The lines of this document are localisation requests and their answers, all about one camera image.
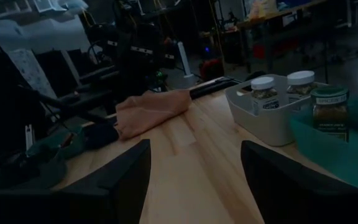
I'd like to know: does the white-lid seasoning jar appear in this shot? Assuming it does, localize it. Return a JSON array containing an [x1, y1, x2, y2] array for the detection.
[[250, 76, 281, 116], [287, 70, 318, 103]]

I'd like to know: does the green-lid oregano jar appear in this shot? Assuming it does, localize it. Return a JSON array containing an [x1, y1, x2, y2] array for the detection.
[[310, 86, 351, 143]]

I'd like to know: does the pink cloth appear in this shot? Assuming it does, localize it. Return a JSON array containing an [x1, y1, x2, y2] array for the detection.
[[115, 89, 193, 141]]

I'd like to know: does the white tower device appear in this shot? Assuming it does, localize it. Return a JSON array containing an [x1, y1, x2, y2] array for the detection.
[[177, 41, 195, 79]]

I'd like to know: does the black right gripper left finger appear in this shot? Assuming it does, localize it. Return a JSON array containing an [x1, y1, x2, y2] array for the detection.
[[0, 138, 152, 224]]

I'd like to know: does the black aluminium table frame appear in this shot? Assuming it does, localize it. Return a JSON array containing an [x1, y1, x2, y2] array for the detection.
[[190, 77, 241, 100]]

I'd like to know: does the teal plastic bin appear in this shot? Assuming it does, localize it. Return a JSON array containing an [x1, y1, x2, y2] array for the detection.
[[290, 95, 358, 191]]

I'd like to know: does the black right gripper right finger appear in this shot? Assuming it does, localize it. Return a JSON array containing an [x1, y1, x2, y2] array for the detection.
[[241, 140, 358, 224]]

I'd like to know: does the navy blue cloth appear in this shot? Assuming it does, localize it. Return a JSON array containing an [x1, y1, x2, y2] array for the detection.
[[82, 123, 120, 150]]

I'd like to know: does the white plastic bin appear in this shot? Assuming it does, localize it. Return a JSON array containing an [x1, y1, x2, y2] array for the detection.
[[224, 73, 329, 147]]

